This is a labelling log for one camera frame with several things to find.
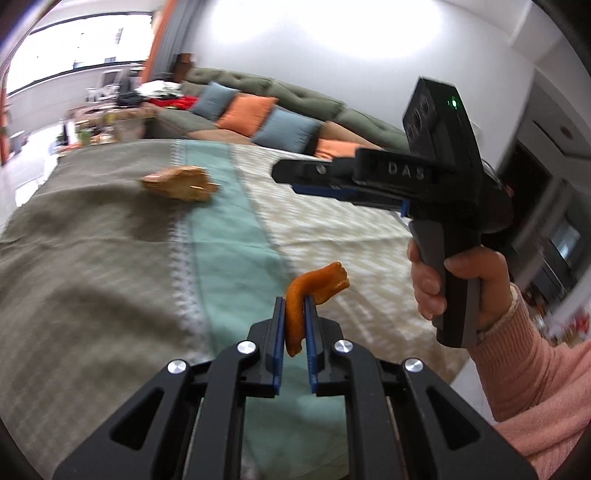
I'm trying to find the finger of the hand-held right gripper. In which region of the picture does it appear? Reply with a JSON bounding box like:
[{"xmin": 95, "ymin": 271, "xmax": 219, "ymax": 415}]
[
  {"xmin": 271, "ymin": 157, "xmax": 359, "ymax": 188},
  {"xmin": 291, "ymin": 183, "xmax": 409, "ymax": 217}
]

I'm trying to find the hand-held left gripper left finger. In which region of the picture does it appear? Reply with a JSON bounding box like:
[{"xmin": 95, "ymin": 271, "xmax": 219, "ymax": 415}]
[{"xmin": 52, "ymin": 296, "xmax": 284, "ymax": 480}]

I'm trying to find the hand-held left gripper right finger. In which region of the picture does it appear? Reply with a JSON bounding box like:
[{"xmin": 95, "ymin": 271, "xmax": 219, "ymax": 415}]
[{"xmin": 302, "ymin": 296, "xmax": 536, "ymax": 480}]

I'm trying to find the orange peel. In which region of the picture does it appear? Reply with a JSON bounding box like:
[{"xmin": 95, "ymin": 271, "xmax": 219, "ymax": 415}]
[{"xmin": 284, "ymin": 261, "xmax": 350, "ymax": 357}]

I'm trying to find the person's right forearm pink sleeve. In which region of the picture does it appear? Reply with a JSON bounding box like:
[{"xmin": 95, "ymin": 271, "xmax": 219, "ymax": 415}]
[{"xmin": 468, "ymin": 282, "xmax": 591, "ymax": 472}]

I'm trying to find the person's right hand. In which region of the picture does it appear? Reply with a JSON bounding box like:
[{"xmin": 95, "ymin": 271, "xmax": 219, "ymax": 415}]
[{"xmin": 407, "ymin": 241, "xmax": 515, "ymax": 332}]

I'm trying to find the orange cushion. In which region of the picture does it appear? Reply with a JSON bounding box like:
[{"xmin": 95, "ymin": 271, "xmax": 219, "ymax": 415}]
[
  {"xmin": 315, "ymin": 137, "xmax": 366, "ymax": 162},
  {"xmin": 215, "ymin": 95, "xmax": 280, "ymax": 138}
]

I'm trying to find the blue cushion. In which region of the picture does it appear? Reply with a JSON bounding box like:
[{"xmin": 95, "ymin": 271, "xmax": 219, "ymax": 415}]
[
  {"xmin": 252, "ymin": 108, "xmax": 323, "ymax": 155},
  {"xmin": 191, "ymin": 82, "xmax": 237, "ymax": 122}
]

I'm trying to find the green tufted sofa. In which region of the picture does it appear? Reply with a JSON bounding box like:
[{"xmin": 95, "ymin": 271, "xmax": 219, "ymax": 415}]
[{"xmin": 154, "ymin": 67, "xmax": 410, "ymax": 156}]

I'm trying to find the dark cabinet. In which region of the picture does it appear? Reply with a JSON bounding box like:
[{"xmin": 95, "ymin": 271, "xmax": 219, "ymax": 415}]
[{"xmin": 499, "ymin": 115, "xmax": 591, "ymax": 348}]

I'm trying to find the gold foil wrapper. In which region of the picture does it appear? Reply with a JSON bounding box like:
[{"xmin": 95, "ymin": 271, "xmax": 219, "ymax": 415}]
[{"xmin": 141, "ymin": 166, "xmax": 221, "ymax": 205}]

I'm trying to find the red cloth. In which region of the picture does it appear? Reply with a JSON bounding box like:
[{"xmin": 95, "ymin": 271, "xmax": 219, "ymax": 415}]
[{"xmin": 154, "ymin": 95, "xmax": 198, "ymax": 112}]

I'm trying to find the pile of white clothes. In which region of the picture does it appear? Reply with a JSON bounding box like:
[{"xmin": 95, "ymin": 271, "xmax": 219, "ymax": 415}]
[{"xmin": 137, "ymin": 80, "xmax": 182, "ymax": 96}]

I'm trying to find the grey curtain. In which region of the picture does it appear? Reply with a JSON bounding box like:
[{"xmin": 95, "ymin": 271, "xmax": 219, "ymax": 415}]
[{"xmin": 161, "ymin": 0, "xmax": 205, "ymax": 75}]

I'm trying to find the orange curtain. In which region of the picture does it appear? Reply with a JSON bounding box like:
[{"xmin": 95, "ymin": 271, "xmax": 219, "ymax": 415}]
[
  {"xmin": 0, "ymin": 88, "xmax": 11, "ymax": 162},
  {"xmin": 141, "ymin": 0, "xmax": 179, "ymax": 85}
]

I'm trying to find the cluttered dark coffee table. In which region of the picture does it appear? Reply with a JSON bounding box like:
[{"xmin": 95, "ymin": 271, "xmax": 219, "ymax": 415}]
[{"xmin": 58, "ymin": 105, "xmax": 158, "ymax": 149}]

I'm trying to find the white chair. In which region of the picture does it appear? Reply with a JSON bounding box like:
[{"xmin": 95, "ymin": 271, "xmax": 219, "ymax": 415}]
[{"xmin": 89, "ymin": 69, "xmax": 126, "ymax": 101}]

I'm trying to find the large window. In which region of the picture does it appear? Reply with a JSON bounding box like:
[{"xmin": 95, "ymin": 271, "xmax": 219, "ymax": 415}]
[{"xmin": 4, "ymin": 14, "xmax": 156, "ymax": 95}]

